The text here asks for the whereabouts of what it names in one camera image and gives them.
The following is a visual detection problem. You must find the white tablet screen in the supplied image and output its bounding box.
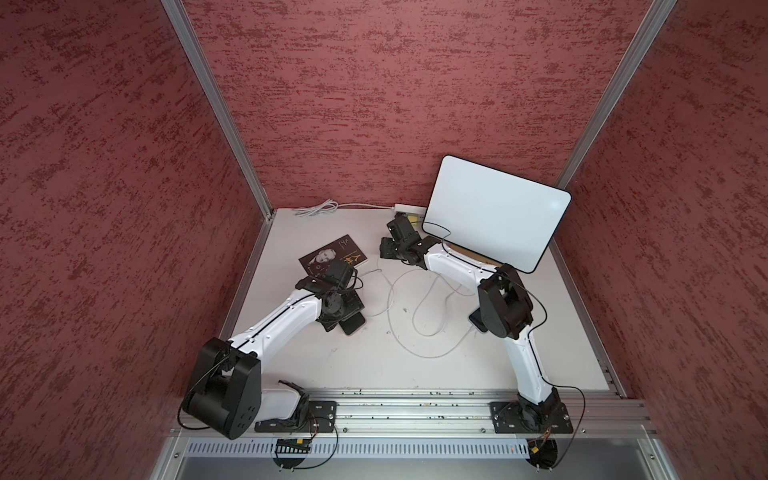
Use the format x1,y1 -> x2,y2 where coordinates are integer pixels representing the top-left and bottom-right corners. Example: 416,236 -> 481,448
423,155 -> 572,274

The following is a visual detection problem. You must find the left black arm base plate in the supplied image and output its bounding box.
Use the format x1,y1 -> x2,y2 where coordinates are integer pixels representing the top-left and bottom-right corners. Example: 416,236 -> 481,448
254,400 -> 338,434

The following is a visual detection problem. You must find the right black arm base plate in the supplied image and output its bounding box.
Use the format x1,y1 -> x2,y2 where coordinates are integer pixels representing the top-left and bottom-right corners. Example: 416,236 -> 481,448
489,401 -> 574,435

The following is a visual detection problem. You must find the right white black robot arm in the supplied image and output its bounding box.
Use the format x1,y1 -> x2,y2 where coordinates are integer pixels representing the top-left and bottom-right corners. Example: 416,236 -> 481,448
379,214 -> 583,436

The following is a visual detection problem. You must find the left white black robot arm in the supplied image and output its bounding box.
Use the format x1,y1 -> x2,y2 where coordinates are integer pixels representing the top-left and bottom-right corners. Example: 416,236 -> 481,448
177,260 -> 365,440

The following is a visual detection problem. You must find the aluminium mounting rail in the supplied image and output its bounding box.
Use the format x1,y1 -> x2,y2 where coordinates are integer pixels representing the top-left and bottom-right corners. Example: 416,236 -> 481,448
307,388 -> 658,440

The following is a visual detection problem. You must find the white power strip cord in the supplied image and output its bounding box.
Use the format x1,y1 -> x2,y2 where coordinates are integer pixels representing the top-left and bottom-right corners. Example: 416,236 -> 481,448
293,199 -> 397,218

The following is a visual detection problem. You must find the wooden tablet stand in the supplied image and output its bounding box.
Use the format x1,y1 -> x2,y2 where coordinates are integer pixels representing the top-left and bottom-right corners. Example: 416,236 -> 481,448
447,243 -> 501,267

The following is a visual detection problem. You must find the black smartphone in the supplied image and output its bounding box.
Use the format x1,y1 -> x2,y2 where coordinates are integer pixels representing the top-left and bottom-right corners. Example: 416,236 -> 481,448
339,312 -> 366,336
468,309 -> 488,333

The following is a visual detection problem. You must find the white power strip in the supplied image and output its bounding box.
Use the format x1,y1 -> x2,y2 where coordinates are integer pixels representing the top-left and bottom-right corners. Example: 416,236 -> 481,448
394,204 -> 426,217

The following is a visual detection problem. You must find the white charging cable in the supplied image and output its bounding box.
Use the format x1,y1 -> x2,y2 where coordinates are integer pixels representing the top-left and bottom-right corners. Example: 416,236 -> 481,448
356,266 -> 397,319
386,266 -> 481,361

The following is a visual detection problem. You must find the dark portrait book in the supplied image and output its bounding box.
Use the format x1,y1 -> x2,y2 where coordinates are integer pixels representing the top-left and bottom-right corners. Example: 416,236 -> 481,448
299,234 -> 368,276

